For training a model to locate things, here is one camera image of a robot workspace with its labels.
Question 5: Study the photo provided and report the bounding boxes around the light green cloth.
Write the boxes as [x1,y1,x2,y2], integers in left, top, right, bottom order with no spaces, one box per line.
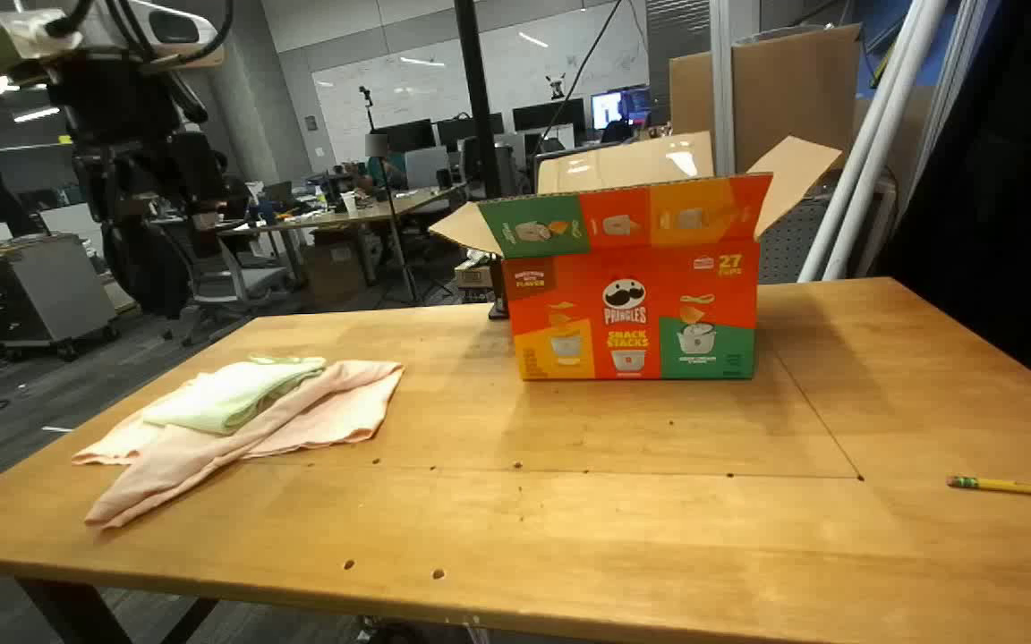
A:
[143,354,329,441]

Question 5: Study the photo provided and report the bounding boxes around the white slanted pole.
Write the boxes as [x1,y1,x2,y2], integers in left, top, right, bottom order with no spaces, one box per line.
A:
[821,0,1001,285]
[796,0,957,285]

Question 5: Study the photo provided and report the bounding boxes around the lit computer monitor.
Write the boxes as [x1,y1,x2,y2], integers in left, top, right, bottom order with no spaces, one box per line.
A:
[586,82,655,131]

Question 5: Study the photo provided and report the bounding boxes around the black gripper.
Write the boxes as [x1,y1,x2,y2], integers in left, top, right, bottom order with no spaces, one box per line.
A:
[41,51,214,160]

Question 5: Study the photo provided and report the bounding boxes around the black curtain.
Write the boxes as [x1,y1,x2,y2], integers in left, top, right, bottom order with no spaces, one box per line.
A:
[868,0,1031,405]

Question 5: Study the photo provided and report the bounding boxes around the long office desk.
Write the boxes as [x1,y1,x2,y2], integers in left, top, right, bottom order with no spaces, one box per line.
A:
[224,181,461,292]

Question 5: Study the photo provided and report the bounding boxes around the person in teal shirt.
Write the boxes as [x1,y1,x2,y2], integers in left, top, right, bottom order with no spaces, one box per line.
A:
[358,124,416,199]

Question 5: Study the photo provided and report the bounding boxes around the orange Pringles cardboard box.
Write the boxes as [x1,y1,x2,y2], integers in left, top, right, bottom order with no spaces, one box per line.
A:
[426,129,844,387]

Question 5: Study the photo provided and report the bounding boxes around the dark computer monitor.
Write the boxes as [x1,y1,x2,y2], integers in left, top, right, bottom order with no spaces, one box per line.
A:
[377,115,440,158]
[433,110,509,155]
[509,97,586,135]

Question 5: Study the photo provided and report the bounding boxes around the yellow pencil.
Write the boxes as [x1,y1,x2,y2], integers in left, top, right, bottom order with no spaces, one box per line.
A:
[945,472,1031,503]

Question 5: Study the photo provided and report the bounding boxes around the large brown cardboard box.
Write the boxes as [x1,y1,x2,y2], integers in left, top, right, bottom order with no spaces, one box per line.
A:
[666,20,866,180]

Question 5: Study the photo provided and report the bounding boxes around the white vertical column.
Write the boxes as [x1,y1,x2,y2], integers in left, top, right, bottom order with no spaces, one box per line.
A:
[706,0,742,180]

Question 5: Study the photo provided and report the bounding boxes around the pink cloth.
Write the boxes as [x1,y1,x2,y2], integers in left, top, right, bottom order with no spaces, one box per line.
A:
[71,354,404,533]

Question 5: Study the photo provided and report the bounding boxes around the black camera stand pole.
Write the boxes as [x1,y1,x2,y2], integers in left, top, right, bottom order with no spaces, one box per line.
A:
[451,0,515,321]

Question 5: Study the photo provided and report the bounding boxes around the grey wheeled cabinet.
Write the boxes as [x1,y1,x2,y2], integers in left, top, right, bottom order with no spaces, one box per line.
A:
[0,228,120,361]

